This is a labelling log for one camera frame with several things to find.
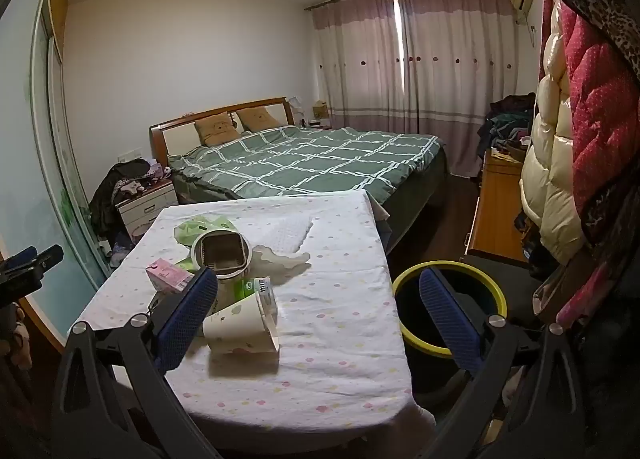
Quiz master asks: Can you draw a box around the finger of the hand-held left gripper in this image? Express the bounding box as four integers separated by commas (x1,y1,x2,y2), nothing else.
31,245,65,274
1,247,37,271

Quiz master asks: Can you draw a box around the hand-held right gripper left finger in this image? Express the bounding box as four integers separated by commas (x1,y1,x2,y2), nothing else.
50,266,221,459

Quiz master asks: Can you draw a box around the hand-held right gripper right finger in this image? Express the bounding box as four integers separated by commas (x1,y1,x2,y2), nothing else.
419,268,586,459

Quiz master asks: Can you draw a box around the black bin with yellow rim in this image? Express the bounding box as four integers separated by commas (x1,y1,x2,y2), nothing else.
391,261,508,395

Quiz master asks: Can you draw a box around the pink carton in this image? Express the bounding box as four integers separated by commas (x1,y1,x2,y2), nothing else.
145,258,196,296

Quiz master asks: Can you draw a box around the white dotted paper cup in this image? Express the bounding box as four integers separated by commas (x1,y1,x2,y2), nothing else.
201,289,281,356

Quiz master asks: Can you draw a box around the clear jar with green label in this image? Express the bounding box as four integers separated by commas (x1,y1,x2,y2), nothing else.
235,276,277,320

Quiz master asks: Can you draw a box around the white printed paper tub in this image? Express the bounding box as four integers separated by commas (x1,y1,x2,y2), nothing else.
191,230,253,280

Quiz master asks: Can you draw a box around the green plastic bag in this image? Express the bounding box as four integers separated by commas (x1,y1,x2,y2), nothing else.
173,215,238,247

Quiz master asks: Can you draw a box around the white paper towel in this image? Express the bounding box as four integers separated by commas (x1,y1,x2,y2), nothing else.
252,216,315,256

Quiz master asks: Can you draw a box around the person's left hand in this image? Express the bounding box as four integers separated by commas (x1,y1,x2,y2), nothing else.
9,306,34,371

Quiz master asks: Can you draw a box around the heap of plastic bags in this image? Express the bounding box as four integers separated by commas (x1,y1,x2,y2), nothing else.
100,233,134,267

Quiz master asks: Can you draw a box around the dark clothes pile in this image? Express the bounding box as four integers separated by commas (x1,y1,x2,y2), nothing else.
89,159,173,240

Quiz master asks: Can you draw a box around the sliding door wardrobe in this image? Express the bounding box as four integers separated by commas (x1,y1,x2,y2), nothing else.
0,0,126,340

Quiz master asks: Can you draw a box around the white nightstand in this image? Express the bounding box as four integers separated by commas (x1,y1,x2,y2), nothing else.
116,179,180,240

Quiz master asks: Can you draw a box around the wooden desk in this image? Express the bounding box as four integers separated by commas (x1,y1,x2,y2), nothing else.
465,149,538,267

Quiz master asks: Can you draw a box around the dotted white tablecloth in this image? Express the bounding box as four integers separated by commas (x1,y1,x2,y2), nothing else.
67,189,436,440

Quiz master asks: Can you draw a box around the cream puffer jacket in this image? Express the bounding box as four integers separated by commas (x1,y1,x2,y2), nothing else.
520,31,586,265

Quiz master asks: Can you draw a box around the wooden bed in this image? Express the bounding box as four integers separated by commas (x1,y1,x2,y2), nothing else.
149,97,449,260

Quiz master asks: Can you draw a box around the brown bear pillow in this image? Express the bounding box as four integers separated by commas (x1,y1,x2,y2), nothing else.
194,115,240,146
236,107,281,132

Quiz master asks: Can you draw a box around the green checked duvet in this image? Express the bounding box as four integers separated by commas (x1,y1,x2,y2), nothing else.
167,125,441,200

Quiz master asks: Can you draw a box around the mixed clothes heap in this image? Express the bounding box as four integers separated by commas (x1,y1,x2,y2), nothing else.
477,93,538,160

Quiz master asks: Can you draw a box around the pink curtain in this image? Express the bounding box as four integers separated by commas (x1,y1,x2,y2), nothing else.
397,0,521,177
311,0,406,132

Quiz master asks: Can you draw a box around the red quilted jacket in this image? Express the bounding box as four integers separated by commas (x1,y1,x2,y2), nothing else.
537,0,640,340

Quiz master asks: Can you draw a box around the leopard print cloth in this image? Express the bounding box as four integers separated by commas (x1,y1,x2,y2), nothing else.
557,0,640,70

